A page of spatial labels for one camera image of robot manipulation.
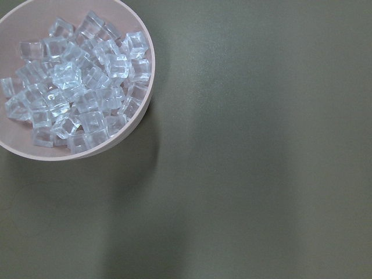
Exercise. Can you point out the pink bowl of ice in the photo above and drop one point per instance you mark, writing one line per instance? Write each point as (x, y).
(76, 77)

